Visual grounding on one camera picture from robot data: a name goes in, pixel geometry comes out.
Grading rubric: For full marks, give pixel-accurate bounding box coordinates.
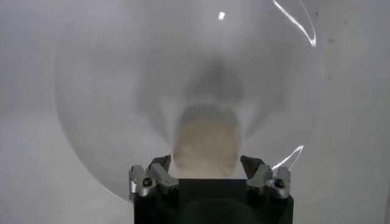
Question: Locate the white steamed baozi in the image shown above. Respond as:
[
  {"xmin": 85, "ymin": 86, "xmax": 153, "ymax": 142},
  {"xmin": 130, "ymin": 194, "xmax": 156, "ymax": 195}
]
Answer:
[{"xmin": 170, "ymin": 103, "xmax": 244, "ymax": 180}]

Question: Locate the white round plate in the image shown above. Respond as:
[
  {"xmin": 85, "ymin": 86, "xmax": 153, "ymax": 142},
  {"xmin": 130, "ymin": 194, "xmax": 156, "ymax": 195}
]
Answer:
[{"xmin": 53, "ymin": 0, "xmax": 318, "ymax": 202}]

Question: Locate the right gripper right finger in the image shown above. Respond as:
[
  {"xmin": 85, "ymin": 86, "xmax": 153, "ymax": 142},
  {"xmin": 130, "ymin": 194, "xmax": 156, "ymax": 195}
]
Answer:
[{"xmin": 239, "ymin": 155, "xmax": 293, "ymax": 199}]

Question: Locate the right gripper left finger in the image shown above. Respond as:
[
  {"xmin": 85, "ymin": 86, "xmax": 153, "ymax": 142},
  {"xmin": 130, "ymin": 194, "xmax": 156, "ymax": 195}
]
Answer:
[{"xmin": 129, "ymin": 154, "xmax": 180, "ymax": 198}]

